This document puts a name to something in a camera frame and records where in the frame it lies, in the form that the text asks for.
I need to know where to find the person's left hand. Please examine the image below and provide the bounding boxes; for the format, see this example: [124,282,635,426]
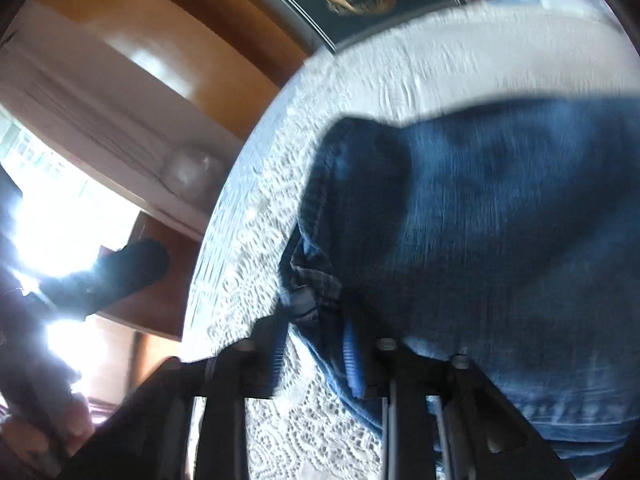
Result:
[61,392,97,457]

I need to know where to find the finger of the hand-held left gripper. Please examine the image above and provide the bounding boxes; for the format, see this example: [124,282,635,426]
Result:
[39,239,171,322]

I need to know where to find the white lace bed cover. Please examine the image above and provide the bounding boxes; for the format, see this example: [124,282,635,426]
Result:
[179,0,640,480]

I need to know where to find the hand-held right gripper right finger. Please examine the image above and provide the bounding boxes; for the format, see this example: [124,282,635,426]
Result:
[344,321,577,480]

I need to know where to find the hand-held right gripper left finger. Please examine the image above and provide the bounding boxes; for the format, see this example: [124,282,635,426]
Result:
[65,316,291,480]

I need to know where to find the blue denim jeans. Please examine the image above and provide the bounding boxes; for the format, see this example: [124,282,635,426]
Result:
[277,97,640,480]

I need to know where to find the bright window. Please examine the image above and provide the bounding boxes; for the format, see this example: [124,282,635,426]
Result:
[0,122,143,396]

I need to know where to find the orange wooden wardrobe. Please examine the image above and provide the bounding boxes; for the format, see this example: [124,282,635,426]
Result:
[0,0,311,401]

